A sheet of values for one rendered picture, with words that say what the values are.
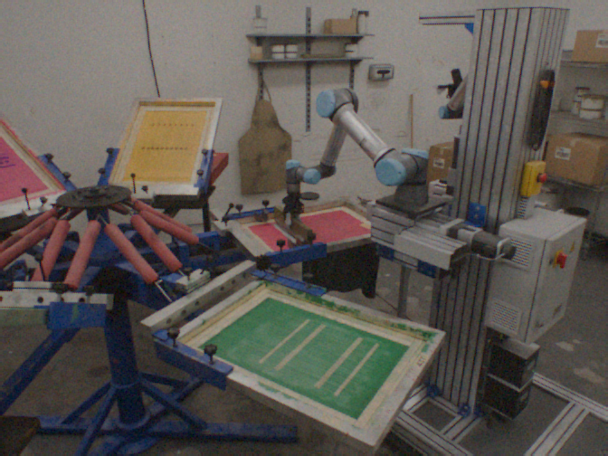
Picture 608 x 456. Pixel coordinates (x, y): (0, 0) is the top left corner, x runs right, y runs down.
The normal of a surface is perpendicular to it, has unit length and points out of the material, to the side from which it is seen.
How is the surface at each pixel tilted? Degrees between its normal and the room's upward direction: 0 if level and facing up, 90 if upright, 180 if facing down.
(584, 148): 87
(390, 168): 95
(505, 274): 90
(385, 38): 90
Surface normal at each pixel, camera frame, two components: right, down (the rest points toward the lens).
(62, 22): 0.46, 0.33
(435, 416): 0.00, -0.93
